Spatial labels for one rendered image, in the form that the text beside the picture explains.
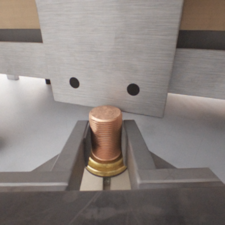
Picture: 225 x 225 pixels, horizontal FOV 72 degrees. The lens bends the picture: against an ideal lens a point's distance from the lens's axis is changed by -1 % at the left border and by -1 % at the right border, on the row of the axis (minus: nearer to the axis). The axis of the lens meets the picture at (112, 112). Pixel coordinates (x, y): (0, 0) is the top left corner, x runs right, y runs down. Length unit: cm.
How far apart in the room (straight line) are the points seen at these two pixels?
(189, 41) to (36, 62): 21
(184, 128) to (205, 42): 19
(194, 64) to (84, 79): 11
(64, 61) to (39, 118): 26
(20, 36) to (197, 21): 27
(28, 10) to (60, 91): 17
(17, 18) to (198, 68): 28
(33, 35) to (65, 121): 18
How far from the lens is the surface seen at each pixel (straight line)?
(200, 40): 24
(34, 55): 26
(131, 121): 15
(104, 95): 16
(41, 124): 38
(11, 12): 34
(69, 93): 17
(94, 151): 16
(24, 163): 30
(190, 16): 23
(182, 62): 19
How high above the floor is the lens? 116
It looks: 29 degrees up
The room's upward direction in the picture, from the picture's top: 180 degrees counter-clockwise
